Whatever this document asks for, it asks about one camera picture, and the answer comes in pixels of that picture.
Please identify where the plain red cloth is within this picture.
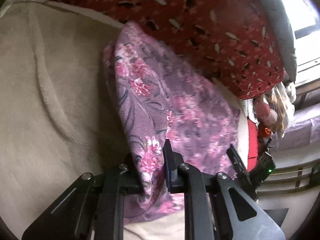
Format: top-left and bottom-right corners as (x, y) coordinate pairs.
(247, 117), (262, 171)

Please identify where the red patterned blanket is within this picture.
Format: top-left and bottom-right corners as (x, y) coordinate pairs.
(32, 0), (286, 100)

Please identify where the grey cloth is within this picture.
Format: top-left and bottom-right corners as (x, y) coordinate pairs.
(250, 0), (298, 85)

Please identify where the long-haired doll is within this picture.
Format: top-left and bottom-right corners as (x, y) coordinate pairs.
(252, 82), (297, 138)

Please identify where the window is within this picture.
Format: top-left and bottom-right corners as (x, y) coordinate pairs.
(275, 0), (320, 39)

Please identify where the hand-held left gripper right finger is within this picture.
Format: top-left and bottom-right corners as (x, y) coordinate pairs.
(162, 139), (286, 240)

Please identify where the wooden slatted frame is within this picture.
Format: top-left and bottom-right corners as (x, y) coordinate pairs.
(257, 161), (320, 194)

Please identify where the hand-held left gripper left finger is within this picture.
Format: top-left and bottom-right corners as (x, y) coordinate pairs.
(22, 153), (146, 240)

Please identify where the purple floral shirt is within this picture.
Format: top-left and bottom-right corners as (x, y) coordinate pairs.
(102, 20), (241, 225)

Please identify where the beige fleece blanket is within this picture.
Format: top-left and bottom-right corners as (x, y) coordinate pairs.
(0, 1), (250, 240)

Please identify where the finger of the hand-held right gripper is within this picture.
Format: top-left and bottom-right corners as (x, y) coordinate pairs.
(226, 144), (252, 187)

